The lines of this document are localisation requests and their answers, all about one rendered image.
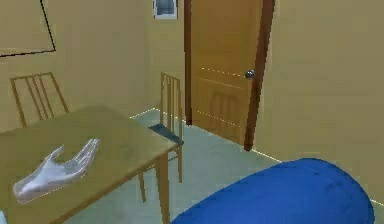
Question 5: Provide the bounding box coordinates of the brown wooden room door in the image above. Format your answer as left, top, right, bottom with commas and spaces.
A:
183, 0, 276, 152

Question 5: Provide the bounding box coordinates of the wooden chair with dark seat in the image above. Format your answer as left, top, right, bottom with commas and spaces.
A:
137, 72, 185, 204

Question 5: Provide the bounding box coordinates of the blue rounded sofa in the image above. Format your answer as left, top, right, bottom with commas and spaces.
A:
170, 157, 376, 224

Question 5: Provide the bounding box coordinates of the silver hand statue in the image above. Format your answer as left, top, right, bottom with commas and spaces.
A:
12, 138, 101, 205

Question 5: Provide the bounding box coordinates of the small blue framed picture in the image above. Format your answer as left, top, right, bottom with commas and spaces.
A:
153, 0, 179, 20

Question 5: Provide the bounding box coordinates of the wooden slatted chair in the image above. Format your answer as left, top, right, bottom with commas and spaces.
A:
9, 71, 70, 129

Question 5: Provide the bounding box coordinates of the wooden dining table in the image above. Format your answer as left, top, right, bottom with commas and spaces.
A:
0, 104, 180, 224

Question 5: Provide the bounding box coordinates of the large black framed picture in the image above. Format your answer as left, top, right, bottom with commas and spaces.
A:
0, 0, 57, 58

